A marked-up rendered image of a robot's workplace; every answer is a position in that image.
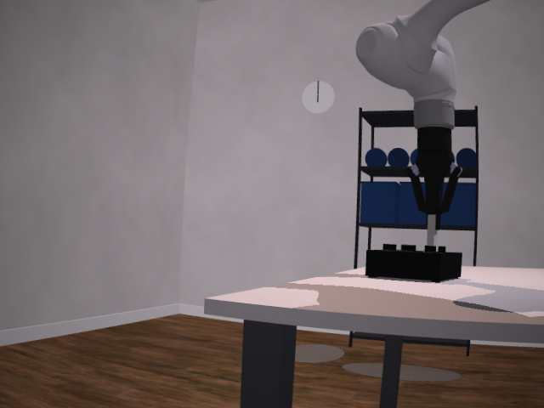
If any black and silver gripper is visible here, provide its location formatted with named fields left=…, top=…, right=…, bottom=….
left=406, top=127, right=463, bottom=246

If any black lighting desk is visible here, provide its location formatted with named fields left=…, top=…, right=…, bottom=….
left=365, top=244, right=462, bottom=282

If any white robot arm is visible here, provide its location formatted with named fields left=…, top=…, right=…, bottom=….
left=355, top=0, right=490, bottom=130

